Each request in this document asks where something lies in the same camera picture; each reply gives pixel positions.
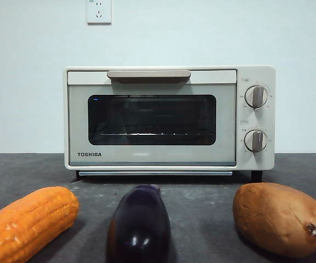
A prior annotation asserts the orange corn cob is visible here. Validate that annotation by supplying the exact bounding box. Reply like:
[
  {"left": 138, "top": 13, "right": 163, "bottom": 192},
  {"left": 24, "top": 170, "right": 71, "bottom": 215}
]
[{"left": 0, "top": 186, "right": 80, "bottom": 263}]

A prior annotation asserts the cream Toshiba toaster oven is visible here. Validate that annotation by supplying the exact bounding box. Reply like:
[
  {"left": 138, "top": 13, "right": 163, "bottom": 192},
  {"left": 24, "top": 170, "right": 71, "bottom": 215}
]
[{"left": 64, "top": 65, "right": 276, "bottom": 182}]

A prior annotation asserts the white wall socket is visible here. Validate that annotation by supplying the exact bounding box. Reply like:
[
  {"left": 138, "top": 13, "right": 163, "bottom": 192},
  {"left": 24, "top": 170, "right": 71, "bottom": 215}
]
[{"left": 87, "top": 0, "right": 112, "bottom": 25}]

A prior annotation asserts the glass oven door with handle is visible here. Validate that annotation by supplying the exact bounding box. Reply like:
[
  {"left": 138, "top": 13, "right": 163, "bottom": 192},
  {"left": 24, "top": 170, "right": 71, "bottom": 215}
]
[{"left": 66, "top": 70, "right": 238, "bottom": 167}]

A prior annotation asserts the cream timer knob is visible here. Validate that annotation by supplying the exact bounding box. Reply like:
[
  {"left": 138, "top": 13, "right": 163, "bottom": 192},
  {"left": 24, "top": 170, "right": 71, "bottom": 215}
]
[{"left": 244, "top": 130, "right": 268, "bottom": 153}]

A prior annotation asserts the cream temperature knob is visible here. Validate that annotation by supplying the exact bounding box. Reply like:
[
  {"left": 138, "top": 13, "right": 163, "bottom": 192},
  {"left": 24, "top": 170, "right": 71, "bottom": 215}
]
[{"left": 245, "top": 85, "right": 268, "bottom": 108}]

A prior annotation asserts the metal wire oven rack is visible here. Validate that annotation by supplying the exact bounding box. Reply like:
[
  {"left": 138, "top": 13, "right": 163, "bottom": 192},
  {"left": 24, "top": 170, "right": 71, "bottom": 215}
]
[{"left": 100, "top": 133, "right": 213, "bottom": 137}]

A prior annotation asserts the brown sweet potato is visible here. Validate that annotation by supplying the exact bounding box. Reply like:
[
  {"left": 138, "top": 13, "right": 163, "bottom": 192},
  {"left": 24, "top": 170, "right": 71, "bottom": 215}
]
[{"left": 232, "top": 182, "right": 316, "bottom": 259}]

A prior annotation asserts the dark purple eggplant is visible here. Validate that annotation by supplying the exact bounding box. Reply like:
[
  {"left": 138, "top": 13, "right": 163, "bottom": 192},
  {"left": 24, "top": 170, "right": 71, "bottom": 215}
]
[{"left": 107, "top": 184, "right": 172, "bottom": 263}]

